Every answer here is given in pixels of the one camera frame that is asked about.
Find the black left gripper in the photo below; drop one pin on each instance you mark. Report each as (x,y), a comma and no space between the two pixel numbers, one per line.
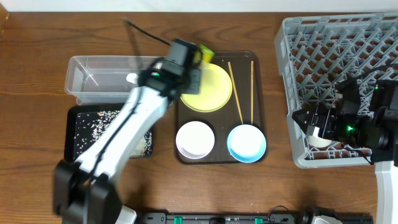
(195,82)

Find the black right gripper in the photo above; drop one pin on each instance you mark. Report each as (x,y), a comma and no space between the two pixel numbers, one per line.
(313,121)

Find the white cup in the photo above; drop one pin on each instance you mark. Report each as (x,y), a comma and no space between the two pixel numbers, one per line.
(313,138)

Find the green snack wrapper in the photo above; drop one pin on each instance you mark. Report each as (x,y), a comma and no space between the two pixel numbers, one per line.
(205,54)

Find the white tissue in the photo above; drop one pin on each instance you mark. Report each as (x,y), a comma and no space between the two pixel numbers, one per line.
(132,78)

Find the rice leftovers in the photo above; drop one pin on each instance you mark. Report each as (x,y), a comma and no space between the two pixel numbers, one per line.
(90,126)

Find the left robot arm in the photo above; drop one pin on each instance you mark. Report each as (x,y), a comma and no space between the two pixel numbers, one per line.
(85,191)

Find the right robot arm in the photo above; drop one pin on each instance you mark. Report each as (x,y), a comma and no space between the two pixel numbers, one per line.
(377,132)

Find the grey dishwasher rack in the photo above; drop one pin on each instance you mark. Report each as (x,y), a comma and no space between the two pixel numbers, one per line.
(314,53)

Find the yellow plate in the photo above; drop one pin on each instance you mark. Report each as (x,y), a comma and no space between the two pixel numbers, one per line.
(215,90)

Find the left wooden chopstick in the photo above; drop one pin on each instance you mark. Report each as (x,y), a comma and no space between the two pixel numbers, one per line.
(235,92)

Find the dark brown serving tray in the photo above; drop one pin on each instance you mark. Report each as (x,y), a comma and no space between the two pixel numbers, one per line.
(223,120)

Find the blue bowl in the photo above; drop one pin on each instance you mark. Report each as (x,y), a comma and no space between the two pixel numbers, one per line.
(246,143)

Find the clear plastic bin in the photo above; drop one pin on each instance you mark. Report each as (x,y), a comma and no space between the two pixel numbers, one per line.
(99,79)

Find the black plastic tray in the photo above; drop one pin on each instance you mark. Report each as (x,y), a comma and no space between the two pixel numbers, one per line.
(71,118)

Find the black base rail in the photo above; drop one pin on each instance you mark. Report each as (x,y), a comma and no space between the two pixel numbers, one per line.
(278,215)

